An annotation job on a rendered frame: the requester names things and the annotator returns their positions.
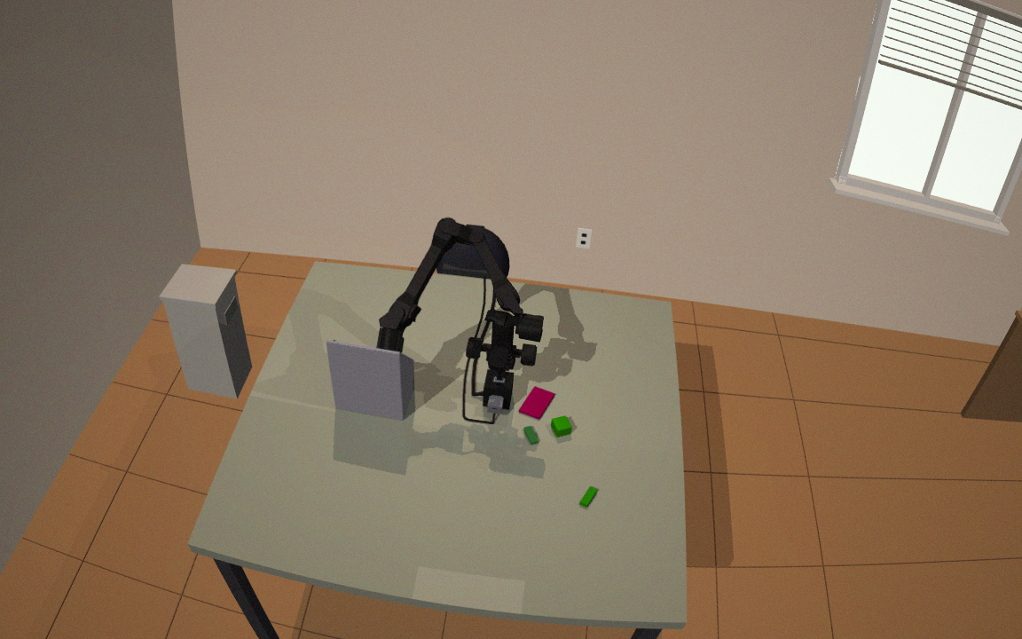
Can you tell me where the magenta rectangular block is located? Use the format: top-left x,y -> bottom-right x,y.
519,386 -> 554,419

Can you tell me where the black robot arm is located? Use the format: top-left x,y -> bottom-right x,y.
376,217 -> 544,373

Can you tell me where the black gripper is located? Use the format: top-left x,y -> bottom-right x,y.
466,334 -> 537,367

